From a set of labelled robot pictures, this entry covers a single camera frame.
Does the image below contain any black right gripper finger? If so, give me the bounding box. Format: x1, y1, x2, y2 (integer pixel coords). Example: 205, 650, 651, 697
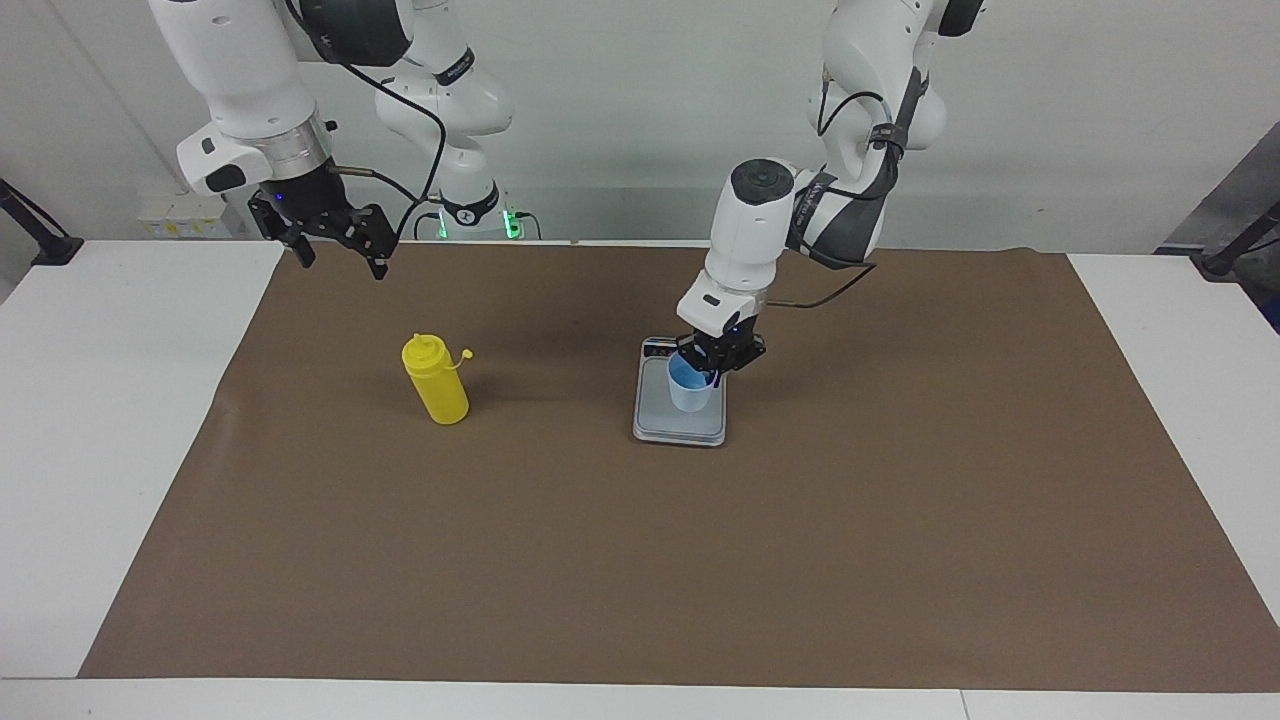
267, 221, 317, 270
339, 204, 392, 282

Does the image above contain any light blue plastic cup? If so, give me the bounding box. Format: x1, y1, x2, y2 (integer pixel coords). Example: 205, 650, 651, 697
667, 352, 718, 414

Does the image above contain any yellow squeeze bottle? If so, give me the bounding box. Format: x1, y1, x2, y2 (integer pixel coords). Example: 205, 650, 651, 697
401, 333, 475, 427

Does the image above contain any silver digital kitchen scale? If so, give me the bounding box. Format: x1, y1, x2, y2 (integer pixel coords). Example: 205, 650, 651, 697
631, 336, 729, 448

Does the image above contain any brown table mat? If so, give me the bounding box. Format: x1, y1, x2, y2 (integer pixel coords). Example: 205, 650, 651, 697
78, 240, 1280, 694

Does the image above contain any black clamp stand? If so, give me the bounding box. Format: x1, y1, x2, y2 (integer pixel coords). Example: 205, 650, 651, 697
0, 178, 85, 267
1190, 200, 1280, 283

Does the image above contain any white wall socket box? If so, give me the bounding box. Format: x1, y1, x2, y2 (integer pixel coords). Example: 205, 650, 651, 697
137, 189, 247, 240

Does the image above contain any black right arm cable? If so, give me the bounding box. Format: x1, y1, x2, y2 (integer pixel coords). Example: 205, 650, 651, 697
284, 0, 448, 242

